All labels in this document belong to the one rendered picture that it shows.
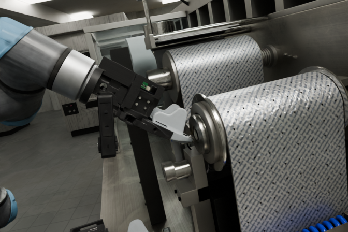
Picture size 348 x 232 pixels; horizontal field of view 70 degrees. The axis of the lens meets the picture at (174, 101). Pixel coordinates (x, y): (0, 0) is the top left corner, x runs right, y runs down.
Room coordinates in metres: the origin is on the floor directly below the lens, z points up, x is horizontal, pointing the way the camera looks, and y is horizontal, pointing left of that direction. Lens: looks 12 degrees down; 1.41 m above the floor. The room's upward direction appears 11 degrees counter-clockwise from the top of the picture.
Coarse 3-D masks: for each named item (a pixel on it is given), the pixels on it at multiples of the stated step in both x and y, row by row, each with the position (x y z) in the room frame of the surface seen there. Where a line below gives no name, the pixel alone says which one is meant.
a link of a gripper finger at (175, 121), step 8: (160, 112) 0.42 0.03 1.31; (176, 112) 0.43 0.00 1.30; (184, 112) 0.43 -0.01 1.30; (152, 120) 0.42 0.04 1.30; (160, 120) 0.42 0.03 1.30; (168, 120) 0.42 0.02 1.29; (176, 120) 0.42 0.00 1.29; (184, 120) 0.43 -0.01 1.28; (168, 128) 0.42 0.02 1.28; (176, 128) 0.42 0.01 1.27; (176, 136) 0.42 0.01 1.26; (184, 136) 0.43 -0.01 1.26
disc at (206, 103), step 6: (198, 96) 0.45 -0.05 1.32; (204, 96) 0.42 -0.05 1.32; (192, 102) 0.49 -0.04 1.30; (198, 102) 0.45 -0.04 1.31; (204, 102) 0.42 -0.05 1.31; (210, 108) 0.40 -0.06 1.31; (210, 114) 0.40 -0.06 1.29; (216, 114) 0.39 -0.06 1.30; (216, 120) 0.38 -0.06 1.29; (216, 126) 0.38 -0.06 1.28; (216, 132) 0.39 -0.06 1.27; (222, 132) 0.37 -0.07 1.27; (222, 138) 0.37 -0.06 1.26; (222, 144) 0.37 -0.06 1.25; (222, 150) 0.38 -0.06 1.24; (222, 156) 0.38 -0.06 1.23; (216, 162) 0.41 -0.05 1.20; (222, 162) 0.38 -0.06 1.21; (216, 168) 0.42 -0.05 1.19; (222, 168) 0.39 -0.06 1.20
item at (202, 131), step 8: (192, 120) 0.44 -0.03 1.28; (200, 120) 0.42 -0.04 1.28; (192, 128) 0.45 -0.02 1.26; (200, 128) 0.41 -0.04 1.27; (200, 136) 0.41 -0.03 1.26; (208, 136) 0.40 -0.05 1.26; (200, 144) 0.42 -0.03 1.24; (208, 144) 0.41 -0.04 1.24; (200, 152) 0.43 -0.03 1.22; (208, 152) 0.42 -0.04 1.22
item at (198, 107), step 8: (200, 104) 0.43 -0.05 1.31; (192, 112) 0.47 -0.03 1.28; (200, 112) 0.42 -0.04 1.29; (208, 112) 0.41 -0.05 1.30; (216, 112) 0.41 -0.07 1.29; (208, 120) 0.40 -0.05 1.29; (208, 128) 0.40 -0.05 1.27; (216, 136) 0.39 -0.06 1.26; (224, 136) 0.39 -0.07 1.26; (216, 144) 0.39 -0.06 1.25; (216, 152) 0.39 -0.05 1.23; (208, 160) 0.43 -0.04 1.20; (216, 160) 0.40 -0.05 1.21
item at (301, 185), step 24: (312, 144) 0.42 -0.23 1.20; (336, 144) 0.43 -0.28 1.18; (240, 168) 0.39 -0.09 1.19; (264, 168) 0.40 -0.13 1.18; (288, 168) 0.41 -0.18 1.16; (312, 168) 0.42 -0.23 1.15; (336, 168) 0.43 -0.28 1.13; (240, 192) 0.39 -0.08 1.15; (264, 192) 0.40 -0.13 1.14; (288, 192) 0.41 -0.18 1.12; (312, 192) 0.42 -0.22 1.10; (336, 192) 0.43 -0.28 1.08; (240, 216) 0.38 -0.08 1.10; (264, 216) 0.39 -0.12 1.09; (288, 216) 0.40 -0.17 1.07; (312, 216) 0.42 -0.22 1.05
